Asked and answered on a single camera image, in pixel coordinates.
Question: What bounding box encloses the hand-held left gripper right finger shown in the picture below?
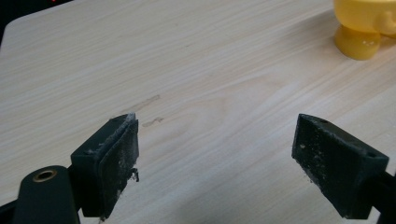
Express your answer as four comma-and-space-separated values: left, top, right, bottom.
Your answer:
291, 113, 390, 220

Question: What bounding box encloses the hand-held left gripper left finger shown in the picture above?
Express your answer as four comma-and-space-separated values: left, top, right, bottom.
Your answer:
70, 112, 140, 219

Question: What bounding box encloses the yellow plastic toy figure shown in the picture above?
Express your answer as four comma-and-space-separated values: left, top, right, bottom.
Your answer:
332, 0, 396, 62

